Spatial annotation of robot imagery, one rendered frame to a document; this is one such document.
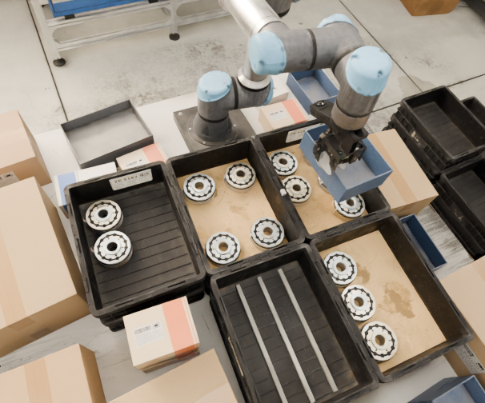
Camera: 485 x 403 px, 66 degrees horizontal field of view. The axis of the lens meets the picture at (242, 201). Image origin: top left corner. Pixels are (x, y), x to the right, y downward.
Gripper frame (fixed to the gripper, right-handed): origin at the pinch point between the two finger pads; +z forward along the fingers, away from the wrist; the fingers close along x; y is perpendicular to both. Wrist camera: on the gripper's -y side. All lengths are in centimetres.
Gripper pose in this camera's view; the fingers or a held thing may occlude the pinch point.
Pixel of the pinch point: (323, 161)
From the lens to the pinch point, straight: 99.6
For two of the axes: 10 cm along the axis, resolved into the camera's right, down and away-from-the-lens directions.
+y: 4.1, 8.2, -4.1
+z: -0.2, 4.5, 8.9
